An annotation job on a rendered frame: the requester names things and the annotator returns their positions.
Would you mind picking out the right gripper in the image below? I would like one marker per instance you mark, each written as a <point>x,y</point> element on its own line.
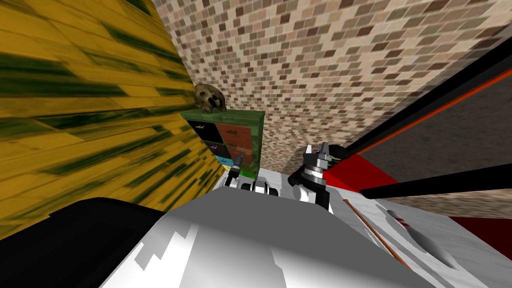
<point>316,163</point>

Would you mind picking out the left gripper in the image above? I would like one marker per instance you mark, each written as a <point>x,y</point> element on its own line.
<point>239,162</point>

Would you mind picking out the green cabinet with coloured drawers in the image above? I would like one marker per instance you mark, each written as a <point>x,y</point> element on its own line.
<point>236,136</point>

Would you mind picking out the red wedge-shaped block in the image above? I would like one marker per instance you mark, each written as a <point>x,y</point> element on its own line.
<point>356,176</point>

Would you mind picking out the brown lumpy sculpture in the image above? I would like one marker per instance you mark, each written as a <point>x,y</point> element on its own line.
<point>208,98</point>

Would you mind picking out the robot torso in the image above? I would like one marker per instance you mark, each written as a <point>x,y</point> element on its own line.
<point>248,244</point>

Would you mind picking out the orange thin stick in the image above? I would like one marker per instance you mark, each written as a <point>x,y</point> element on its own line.
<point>376,234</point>

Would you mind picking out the dark grey door black border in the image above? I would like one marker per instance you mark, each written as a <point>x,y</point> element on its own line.
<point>452,132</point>

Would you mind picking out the grey spindle-shaped object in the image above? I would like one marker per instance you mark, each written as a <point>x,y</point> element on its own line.
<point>428,242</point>

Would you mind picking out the white flat panel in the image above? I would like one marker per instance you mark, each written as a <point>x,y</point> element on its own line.
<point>476,250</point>

